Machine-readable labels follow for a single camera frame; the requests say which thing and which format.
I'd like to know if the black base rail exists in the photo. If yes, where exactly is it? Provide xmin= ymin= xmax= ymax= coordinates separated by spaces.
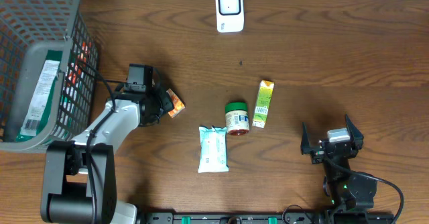
xmin=136 ymin=211 xmax=393 ymax=224

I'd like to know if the grey plastic mesh basket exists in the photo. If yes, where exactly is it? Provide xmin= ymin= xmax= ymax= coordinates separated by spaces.
xmin=1 ymin=0 xmax=99 ymax=153

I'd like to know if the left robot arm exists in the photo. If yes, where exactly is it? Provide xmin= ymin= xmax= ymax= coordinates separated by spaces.
xmin=40 ymin=64 xmax=174 ymax=224

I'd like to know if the green white flat package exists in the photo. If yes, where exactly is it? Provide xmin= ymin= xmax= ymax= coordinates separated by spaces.
xmin=15 ymin=50 xmax=62 ymax=142

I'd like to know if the green lid jar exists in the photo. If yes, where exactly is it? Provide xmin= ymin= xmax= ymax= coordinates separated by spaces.
xmin=225 ymin=102 xmax=250 ymax=135

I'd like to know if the light blue wipes pack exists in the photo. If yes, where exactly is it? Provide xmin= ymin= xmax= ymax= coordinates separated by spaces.
xmin=198 ymin=126 xmax=229 ymax=173

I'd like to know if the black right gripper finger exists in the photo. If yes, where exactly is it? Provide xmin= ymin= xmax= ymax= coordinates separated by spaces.
xmin=345 ymin=114 xmax=364 ymax=150
xmin=300 ymin=123 xmax=315 ymax=155

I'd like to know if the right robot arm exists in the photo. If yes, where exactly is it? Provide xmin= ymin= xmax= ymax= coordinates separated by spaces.
xmin=300 ymin=116 xmax=377 ymax=223

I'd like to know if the green tea carton box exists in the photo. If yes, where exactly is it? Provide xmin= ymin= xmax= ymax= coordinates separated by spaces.
xmin=252 ymin=80 xmax=275 ymax=128

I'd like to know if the orange snack packet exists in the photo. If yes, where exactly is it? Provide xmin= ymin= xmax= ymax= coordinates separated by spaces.
xmin=167 ymin=89 xmax=185 ymax=118

